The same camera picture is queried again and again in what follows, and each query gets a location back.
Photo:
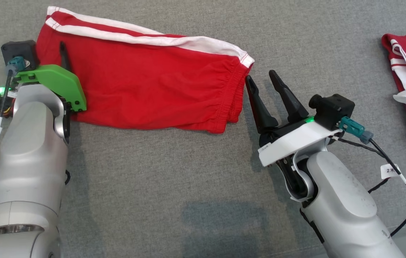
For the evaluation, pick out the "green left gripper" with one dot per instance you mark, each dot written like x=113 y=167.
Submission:
x=57 y=80

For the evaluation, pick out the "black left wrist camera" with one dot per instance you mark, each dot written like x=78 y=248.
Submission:
x=18 y=50

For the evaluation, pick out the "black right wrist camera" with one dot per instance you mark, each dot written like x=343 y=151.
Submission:
x=334 y=109

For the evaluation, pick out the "red shorts with white stripes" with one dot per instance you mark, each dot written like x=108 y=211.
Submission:
x=145 y=82

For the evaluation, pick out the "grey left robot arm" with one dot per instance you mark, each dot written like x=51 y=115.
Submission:
x=27 y=161

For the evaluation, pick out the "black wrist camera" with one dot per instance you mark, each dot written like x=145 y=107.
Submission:
x=18 y=50
x=334 y=109

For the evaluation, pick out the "grey fabric sofa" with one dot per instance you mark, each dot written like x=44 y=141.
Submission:
x=188 y=200

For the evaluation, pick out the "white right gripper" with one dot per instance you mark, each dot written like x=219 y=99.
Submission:
x=296 y=141

